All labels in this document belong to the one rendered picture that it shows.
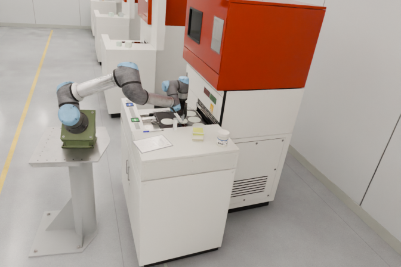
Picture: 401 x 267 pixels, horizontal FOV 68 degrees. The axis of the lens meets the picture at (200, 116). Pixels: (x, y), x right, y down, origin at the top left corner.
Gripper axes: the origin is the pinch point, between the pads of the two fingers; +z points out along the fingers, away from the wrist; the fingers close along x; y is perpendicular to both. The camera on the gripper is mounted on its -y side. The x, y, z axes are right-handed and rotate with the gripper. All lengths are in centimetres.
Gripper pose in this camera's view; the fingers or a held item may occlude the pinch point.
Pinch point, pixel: (179, 123)
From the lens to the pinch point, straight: 222.3
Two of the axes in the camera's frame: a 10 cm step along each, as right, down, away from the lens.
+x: -9.9, -1.4, 0.4
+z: -1.0, 8.9, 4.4
